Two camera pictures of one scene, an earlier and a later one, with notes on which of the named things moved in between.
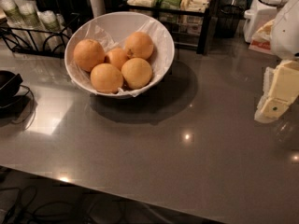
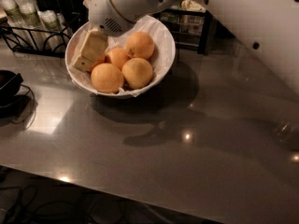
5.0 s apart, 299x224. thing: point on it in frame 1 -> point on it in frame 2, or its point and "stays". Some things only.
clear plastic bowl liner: (162, 50) stays
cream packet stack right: (194, 4) stays
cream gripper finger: (267, 77) -> (83, 63)
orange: (106, 78) stays
